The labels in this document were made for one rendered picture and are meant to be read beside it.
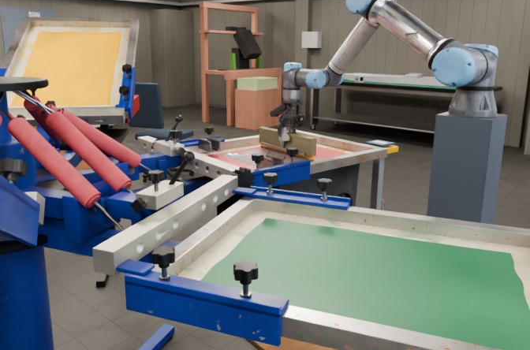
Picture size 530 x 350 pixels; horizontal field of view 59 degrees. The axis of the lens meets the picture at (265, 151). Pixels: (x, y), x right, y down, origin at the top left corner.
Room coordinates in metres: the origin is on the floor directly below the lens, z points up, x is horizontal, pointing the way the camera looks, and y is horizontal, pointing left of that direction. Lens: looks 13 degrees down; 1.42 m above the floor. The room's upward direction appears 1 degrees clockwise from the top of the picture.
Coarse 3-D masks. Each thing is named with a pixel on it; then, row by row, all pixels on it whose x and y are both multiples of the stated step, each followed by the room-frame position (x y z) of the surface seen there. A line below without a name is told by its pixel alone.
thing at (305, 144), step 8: (264, 128) 2.12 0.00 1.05; (272, 128) 2.10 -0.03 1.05; (264, 136) 2.12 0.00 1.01; (272, 136) 2.07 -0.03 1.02; (296, 136) 1.94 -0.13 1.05; (304, 136) 1.92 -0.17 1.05; (280, 144) 2.03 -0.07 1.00; (288, 144) 1.98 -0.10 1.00; (296, 144) 1.94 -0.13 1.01; (304, 144) 1.90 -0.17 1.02; (312, 144) 1.87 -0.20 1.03; (304, 152) 1.90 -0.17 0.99; (312, 152) 1.87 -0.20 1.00
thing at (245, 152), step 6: (240, 150) 2.10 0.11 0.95; (246, 150) 2.10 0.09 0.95; (252, 150) 2.10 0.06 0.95; (258, 150) 2.10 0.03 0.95; (264, 150) 2.10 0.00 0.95; (210, 156) 1.96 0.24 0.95; (216, 156) 1.96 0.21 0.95; (222, 156) 1.97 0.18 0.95; (228, 162) 1.85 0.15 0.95; (234, 162) 1.86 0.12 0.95; (240, 162) 1.86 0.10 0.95
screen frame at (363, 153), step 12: (300, 132) 2.36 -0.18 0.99; (228, 144) 2.12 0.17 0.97; (240, 144) 2.16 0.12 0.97; (252, 144) 2.21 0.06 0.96; (324, 144) 2.23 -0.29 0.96; (336, 144) 2.17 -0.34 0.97; (348, 144) 2.11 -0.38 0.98; (360, 144) 2.07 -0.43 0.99; (336, 156) 1.83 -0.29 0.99; (348, 156) 1.83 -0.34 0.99; (360, 156) 1.87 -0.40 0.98; (372, 156) 1.92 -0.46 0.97; (384, 156) 1.98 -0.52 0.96; (312, 168) 1.70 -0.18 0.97; (324, 168) 1.74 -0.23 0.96; (336, 168) 1.78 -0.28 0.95
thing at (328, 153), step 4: (324, 148) 2.15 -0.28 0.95; (316, 152) 2.06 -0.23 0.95; (320, 152) 2.06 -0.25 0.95; (324, 152) 2.06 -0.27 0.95; (328, 152) 2.07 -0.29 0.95; (332, 152) 2.07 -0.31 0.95; (336, 152) 2.07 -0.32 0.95; (340, 152) 2.07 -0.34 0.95; (288, 156) 1.98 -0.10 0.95; (328, 156) 1.99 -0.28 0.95; (332, 156) 1.99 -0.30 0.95; (284, 160) 1.90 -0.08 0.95; (288, 160) 1.91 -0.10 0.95; (296, 160) 1.91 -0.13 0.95; (300, 160) 1.91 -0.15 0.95; (304, 160) 1.91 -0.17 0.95; (236, 164) 1.83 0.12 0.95; (240, 164) 1.83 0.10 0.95; (244, 164) 1.83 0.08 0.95; (248, 168) 1.77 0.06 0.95; (252, 168) 1.77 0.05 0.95
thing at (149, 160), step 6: (144, 156) 1.58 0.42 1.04; (150, 156) 1.58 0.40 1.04; (156, 156) 1.58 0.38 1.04; (162, 156) 1.59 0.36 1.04; (168, 156) 1.61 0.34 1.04; (174, 156) 1.62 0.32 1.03; (144, 162) 1.55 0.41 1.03; (150, 162) 1.56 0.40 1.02; (156, 162) 1.58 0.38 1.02; (168, 162) 1.61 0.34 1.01; (174, 162) 1.62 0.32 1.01; (180, 162) 1.64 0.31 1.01; (150, 168) 1.56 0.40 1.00; (156, 168) 1.58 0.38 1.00; (168, 168) 1.61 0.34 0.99
